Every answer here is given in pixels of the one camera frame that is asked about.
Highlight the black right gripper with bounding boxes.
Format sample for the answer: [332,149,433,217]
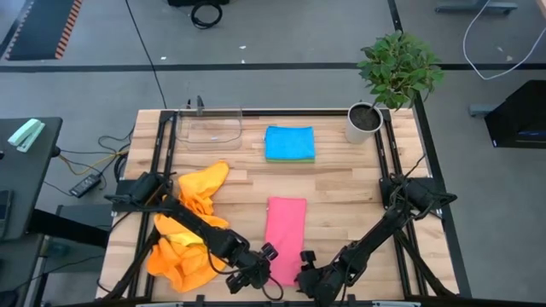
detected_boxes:
[295,250,347,306]

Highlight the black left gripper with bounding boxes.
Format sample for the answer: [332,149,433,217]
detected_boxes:
[224,241,280,295]

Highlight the pink microfiber towel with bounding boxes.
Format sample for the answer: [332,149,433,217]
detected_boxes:
[264,195,308,287]

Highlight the yellow microfiber towel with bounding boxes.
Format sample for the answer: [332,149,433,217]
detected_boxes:
[170,232,204,248]

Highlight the orange microfiber towel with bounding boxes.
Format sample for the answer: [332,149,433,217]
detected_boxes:
[153,206,230,236]
[177,160,231,217]
[146,236,227,294]

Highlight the green microfiber towel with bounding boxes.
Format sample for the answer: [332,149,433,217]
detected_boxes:
[264,157,317,165]

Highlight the blue microfiber towel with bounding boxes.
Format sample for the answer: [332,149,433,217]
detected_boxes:
[264,125,317,161]

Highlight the clear plastic container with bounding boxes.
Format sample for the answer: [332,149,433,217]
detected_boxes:
[176,106,244,151]

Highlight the black power adapter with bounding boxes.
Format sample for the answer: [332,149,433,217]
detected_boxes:
[68,173,102,199]

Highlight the black desk foot bar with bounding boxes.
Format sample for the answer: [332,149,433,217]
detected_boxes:
[27,204,113,249]

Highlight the green plant in white pot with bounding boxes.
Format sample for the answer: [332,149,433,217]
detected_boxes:
[346,29,446,145]

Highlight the short grey furniture foot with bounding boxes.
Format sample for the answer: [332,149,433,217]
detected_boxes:
[468,101,491,119]

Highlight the black side desk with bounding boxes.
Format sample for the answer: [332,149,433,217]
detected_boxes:
[0,117,64,242]

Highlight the black cabinet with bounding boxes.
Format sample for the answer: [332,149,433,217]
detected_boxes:
[485,79,546,150]

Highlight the mint green stapler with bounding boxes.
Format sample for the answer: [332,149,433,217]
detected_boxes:
[7,118,47,154]

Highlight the long grey desk foot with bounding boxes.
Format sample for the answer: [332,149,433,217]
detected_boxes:
[434,0,520,14]

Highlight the black orange-striped floor mat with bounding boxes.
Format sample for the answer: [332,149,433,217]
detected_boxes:
[3,0,84,61]

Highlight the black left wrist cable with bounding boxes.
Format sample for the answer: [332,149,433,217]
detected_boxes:
[259,275,285,302]

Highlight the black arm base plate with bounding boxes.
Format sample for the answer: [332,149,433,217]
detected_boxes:
[104,178,174,213]
[379,177,458,211]

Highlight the black aluminium table frame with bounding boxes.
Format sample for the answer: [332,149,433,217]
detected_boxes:
[96,108,473,307]

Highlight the yellow cable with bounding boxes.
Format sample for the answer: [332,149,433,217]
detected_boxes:
[57,148,129,177]

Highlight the coiled black floor cable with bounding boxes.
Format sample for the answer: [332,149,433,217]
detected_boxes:
[190,2,224,30]

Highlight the long black floor cable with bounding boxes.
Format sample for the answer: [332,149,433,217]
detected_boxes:
[125,0,168,110]

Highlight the white floor cable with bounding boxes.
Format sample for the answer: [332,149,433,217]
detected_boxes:
[462,0,546,81]

